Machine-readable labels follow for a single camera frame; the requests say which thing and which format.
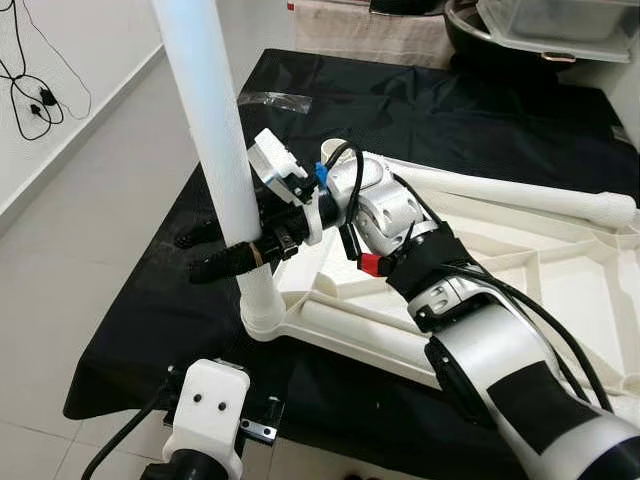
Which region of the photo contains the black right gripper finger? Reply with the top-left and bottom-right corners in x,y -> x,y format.
188,238 -> 273,287
174,216 -> 241,251

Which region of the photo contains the white plastic children table top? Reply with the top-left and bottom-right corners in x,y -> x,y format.
240,140 -> 640,426

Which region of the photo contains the black tablecloth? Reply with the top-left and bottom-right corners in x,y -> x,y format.
63,48 -> 640,471

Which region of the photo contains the clear tape strip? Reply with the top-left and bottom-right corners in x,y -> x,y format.
237,89 -> 312,114

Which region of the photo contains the beige woven cloth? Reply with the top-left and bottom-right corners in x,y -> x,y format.
290,0 -> 461,70

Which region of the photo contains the black wok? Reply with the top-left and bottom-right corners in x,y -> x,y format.
442,0 -> 640,79

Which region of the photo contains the clear plastic storage box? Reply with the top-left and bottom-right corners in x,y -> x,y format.
477,0 -> 640,64

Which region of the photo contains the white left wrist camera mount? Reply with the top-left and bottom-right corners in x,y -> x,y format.
160,358 -> 252,479

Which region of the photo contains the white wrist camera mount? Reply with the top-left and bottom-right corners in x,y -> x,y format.
246,127 -> 333,248
160,358 -> 252,479

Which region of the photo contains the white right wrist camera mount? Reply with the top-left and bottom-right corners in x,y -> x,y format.
246,127 -> 333,248

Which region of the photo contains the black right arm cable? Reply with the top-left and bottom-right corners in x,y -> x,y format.
320,138 -> 621,416

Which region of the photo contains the black wall power cable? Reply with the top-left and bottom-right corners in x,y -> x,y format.
0,0 -> 94,143

